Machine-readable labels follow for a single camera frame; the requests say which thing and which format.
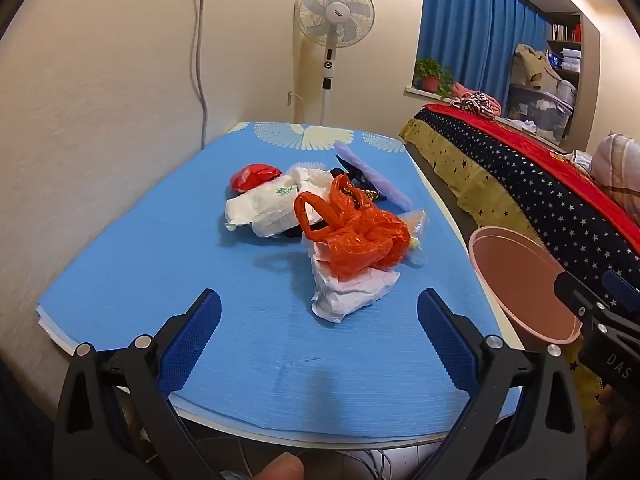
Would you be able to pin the person's right hand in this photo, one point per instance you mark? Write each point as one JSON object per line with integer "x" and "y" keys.
{"x": 617, "y": 430}

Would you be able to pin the clear plastic storage box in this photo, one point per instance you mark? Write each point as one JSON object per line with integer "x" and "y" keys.
{"x": 537, "y": 107}

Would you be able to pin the white wall plug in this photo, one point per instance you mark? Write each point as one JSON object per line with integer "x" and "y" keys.
{"x": 290, "y": 98}

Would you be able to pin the potted green plant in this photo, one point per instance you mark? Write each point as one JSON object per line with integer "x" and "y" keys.
{"x": 431, "y": 72}

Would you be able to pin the pink plastic bin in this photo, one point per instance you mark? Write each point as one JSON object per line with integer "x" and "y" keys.
{"x": 520, "y": 285}

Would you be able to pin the white standing fan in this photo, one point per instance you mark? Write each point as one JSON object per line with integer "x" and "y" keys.
{"x": 334, "y": 12}

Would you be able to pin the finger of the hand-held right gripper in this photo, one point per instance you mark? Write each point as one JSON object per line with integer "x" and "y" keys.
{"x": 622, "y": 287}
{"x": 575, "y": 292}

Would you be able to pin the person's left hand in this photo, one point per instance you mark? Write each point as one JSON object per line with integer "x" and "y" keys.
{"x": 280, "y": 467}

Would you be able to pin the black white striped cloth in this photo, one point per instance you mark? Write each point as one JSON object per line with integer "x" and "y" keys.
{"x": 472, "y": 104}

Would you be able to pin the clear plastic wrapper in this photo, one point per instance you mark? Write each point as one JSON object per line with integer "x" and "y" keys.
{"x": 416, "y": 225}

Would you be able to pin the white table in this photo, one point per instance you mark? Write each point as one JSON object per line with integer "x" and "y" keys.
{"x": 467, "y": 245}

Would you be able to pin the bookshelf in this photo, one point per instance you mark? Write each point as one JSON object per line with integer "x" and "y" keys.
{"x": 565, "y": 40}

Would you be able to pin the white tissue packet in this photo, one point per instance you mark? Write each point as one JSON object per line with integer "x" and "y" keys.
{"x": 260, "y": 205}

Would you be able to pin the bed with star blanket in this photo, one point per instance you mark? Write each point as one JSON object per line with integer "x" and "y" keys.
{"x": 525, "y": 185}

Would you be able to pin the red blanket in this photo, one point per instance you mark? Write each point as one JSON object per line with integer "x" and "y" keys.
{"x": 540, "y": 150}

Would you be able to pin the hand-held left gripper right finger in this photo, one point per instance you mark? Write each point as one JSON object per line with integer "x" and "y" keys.
{"x": 447, "y": 340}

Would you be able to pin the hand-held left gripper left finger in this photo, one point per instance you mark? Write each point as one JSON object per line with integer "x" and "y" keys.
{"x": 192, "y": 340}

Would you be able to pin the orange plastic bag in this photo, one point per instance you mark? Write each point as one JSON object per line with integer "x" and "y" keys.
{"x": 360, "y": 230}

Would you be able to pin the purple sponge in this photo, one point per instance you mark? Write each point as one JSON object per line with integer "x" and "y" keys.
{"x": 372, "y": 175}

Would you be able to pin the red plastic bag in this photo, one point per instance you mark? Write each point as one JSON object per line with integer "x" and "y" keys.
{"x": 252, "y": 176}

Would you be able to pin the pink garment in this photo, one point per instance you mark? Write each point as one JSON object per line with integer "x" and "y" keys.
{"x": 492, "y": 102}

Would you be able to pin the black leopard print cloth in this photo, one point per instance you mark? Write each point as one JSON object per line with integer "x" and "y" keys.
{"x": 362, "y": 187}

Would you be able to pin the crumpled white paper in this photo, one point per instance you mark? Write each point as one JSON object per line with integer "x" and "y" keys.
{"x": 350, "y": 292}

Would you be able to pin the beige coat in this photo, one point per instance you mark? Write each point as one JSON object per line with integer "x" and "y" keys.
{"x": 532, "y": 62}

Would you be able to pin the blue curtain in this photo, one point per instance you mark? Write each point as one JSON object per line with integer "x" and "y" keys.
{"x": 470, "y": 25}

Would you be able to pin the plaid pillow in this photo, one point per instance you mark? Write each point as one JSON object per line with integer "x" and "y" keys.
{"x": 620, "y": 165}

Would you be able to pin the crumpled white tissue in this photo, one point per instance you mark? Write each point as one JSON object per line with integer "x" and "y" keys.
{"x": 312, "y": 178}

